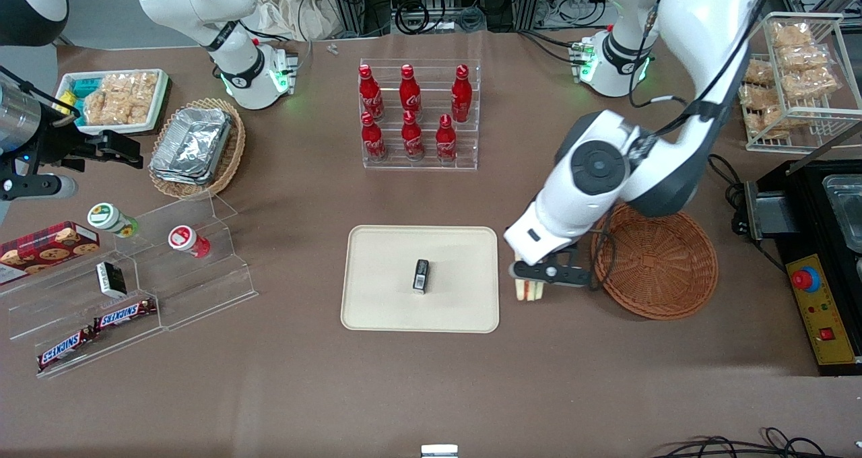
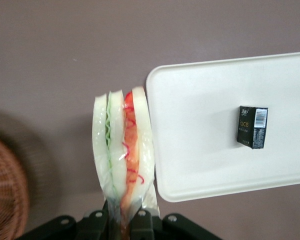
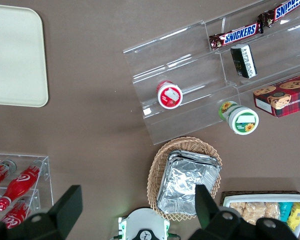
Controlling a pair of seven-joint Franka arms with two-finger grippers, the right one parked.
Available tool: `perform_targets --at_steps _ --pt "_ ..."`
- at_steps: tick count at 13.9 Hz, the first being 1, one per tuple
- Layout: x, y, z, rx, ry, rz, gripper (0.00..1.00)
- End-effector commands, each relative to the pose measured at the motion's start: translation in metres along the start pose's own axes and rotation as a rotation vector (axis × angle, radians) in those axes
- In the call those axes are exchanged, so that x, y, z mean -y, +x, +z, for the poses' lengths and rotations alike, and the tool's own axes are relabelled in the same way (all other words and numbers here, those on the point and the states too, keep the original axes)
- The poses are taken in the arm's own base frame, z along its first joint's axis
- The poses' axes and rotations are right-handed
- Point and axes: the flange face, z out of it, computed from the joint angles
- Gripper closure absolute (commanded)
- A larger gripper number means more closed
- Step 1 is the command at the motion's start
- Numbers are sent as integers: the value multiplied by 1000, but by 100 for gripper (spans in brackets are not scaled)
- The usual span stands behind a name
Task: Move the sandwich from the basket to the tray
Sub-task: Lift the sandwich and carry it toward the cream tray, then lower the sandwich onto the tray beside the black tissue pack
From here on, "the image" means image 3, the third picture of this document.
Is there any yellow snack packet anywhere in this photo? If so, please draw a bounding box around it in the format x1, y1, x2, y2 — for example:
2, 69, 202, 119
286, 202, 300, 232

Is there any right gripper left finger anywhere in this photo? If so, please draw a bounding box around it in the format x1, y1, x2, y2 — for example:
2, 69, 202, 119
11, 184, 84, 240

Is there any stack of foil trays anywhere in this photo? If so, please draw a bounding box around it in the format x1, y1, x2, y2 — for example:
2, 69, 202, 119
156, 149, 223, 217

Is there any Snickers chocolate bar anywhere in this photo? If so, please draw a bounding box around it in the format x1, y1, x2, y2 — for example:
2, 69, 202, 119
257, 0, 300, 29
208, 21, 265, 52

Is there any beige plastic serving tray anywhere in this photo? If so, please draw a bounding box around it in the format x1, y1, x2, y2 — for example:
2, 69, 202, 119
0, 3, 50, 109

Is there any clear rice cracker bag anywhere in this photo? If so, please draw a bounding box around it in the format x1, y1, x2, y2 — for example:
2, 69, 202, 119
229, 201, 246, 216
242, 201, 267, 226
264, 201, 281, 221

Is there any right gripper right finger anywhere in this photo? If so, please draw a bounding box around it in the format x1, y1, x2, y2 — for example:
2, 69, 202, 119
189, 183, 241, 240

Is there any black and white box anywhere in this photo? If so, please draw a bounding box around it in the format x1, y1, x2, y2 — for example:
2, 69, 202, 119
229, 43, 258, 80

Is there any green sunflower yogurt cup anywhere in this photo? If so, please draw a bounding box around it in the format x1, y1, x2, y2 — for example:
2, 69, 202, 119
217, 100, 260, 136

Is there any clear acrylic stepped stand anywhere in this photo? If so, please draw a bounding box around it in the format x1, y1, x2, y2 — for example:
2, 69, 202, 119
204, 0, 300, 107
122, 19, 240, 146

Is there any red tartan cookie box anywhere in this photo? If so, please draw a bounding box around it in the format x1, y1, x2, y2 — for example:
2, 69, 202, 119
252, 72, 300, 119

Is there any red strawberry yogurt cup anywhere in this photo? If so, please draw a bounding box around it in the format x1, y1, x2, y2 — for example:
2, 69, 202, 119
156, 79, 184, 111

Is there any teal snack packet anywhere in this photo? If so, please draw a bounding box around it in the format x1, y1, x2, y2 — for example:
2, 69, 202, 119
278, 201, 294, 224

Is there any white rectangular snack tray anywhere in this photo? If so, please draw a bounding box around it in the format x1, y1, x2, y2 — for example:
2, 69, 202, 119
223, 194, 300, 239

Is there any light oval wicker basket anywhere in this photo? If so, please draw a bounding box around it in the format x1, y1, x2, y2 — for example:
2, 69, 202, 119
146, 135, 223, 223

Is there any clear acrylic bottle rack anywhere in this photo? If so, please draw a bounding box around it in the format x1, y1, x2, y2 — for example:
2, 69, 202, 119
0, 151, 54, 226

